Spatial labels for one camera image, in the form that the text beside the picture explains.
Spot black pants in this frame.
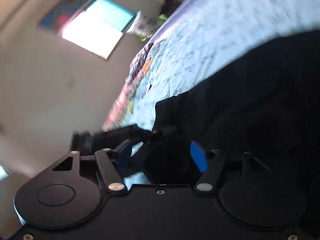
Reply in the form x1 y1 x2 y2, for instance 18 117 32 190
120 29 320 230

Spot colourful floral bed cover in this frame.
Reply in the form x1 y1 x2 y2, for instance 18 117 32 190
102 43 154 131

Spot floral white pillow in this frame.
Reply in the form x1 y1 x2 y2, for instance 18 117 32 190
127 13 159 38

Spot white script-print bed sheet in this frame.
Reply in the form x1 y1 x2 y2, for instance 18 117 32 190
120 0 320 188

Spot green plastic chair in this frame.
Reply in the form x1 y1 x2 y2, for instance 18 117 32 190
136 14 168 41

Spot window with frame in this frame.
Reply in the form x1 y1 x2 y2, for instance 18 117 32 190
39 0 138 59

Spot dark bag by wall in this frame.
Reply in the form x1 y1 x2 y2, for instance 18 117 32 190
160 0 181 17

